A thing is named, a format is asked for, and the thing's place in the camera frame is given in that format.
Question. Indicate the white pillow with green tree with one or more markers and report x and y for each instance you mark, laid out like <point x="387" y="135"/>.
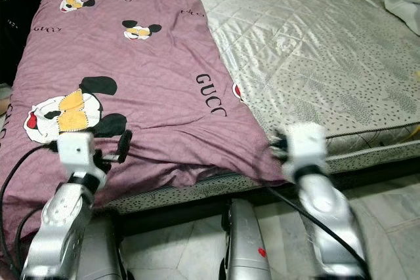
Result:
<point x="403" y="4"/>

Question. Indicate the silver robot left leg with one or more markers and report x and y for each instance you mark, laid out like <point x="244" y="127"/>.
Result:
<point x="105" y="254"/>

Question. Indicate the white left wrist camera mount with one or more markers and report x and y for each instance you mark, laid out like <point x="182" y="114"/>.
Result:
<point x="75" y="152"/>

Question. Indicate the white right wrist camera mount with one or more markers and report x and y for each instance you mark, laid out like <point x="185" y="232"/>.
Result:
<point x="305" y="145"/>

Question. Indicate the pink Mickey Mouse bedsheet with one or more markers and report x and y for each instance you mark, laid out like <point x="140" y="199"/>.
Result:
<point x="144" y="96"/>

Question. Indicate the white quilted mattress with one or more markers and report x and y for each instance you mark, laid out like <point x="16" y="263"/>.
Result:
<point x="302" y="44"/>

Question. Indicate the black luggage pile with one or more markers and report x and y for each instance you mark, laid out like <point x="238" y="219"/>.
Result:
<point x="16" y="24"/>

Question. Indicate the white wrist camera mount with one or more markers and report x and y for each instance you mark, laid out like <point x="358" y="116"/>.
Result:
<point x="305" y="145"/>
<point x="75" y="152"/>

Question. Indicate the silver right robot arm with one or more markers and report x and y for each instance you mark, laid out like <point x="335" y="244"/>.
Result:
<point x="328" y="221"/>

